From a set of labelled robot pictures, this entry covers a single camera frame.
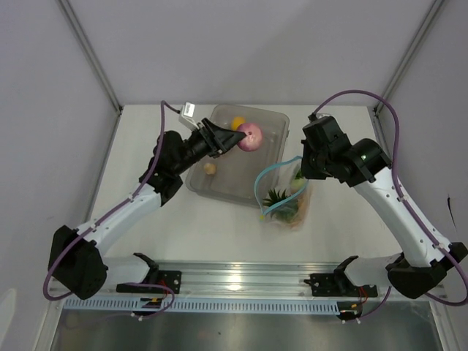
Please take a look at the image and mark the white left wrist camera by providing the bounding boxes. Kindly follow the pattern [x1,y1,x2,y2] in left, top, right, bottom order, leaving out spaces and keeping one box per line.
[178,102,199,131]

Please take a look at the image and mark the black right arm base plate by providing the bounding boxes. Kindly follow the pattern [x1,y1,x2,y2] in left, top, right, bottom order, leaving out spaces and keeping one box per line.
[303,273,378,298]

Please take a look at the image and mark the aluminium frame post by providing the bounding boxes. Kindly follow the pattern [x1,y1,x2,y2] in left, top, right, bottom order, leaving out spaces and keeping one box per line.
[56,0,123,115]
[381,0,450,102]

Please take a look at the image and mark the aluminium table edge rail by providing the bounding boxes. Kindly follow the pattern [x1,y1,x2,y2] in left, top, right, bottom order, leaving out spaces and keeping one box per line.
[49,261,447,299]

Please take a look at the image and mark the clear zip top bag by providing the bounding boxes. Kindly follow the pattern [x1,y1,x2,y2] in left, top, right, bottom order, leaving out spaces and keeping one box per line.
[254,156,312,230]

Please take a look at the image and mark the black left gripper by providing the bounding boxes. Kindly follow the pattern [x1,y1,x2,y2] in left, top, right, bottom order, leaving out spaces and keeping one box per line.
[173,118,246,176]

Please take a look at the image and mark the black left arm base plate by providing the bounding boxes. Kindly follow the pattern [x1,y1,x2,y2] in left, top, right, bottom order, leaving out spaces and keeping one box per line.
[116,271,182,295]

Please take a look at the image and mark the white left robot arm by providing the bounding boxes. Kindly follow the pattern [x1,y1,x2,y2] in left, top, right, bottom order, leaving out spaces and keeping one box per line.
[43,118,246,301]

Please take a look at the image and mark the purple toy onion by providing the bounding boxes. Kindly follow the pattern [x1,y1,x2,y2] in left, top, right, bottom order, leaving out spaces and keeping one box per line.
[237,123,263,152]

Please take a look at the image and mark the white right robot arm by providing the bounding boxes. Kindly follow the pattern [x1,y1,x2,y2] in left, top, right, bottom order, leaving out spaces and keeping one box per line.
[301,114,467,299]

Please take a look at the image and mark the right aluminium frame post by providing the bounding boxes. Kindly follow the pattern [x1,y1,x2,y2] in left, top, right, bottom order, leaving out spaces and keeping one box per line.
[381,0,450,102]

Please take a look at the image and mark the clear grey plastic bin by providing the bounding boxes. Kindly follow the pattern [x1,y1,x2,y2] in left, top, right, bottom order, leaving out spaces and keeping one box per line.
[185,105,290,207]

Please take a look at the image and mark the white slotted cable duct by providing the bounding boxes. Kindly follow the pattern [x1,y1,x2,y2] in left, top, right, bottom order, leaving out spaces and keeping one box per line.
[64,297,340,315]

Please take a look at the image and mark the white toy radish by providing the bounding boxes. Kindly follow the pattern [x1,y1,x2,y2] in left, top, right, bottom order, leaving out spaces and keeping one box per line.
[290,169,307,194]

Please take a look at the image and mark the white toy garlic bulb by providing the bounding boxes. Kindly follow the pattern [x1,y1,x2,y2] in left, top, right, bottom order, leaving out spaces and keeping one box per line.
[203,163,216,176]

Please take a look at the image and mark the yellow toy lemon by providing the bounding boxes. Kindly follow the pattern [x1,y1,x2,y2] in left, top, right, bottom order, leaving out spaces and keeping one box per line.
[230,116,246,131]

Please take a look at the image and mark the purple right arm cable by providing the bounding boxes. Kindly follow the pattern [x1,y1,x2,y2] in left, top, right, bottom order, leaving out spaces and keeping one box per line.
[309,89,468,325]

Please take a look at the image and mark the left aluminium frame post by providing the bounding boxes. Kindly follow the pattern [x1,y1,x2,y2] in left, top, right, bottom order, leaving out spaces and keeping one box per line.
[56,0,123,115]

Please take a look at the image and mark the toy pineapple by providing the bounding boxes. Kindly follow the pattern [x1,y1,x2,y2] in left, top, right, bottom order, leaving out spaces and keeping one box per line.
[261,189,305,229]

